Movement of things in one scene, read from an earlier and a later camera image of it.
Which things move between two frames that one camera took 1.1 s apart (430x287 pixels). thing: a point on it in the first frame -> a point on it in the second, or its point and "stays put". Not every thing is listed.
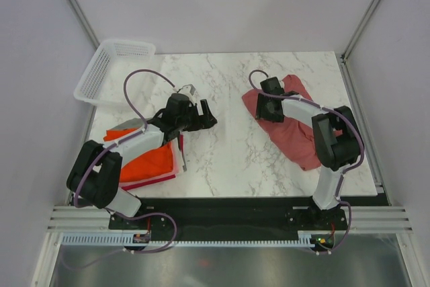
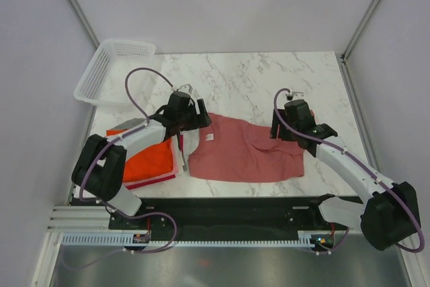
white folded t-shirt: x=179 y=160 stays put
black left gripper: x=209 y=120 stays put
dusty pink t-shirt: x=294 y=136 -> x=233 y=150
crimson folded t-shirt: x=146 y=183 stays put
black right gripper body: x=263 y=110 -> x=287 y=136
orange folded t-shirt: x=151 y=162 stays put
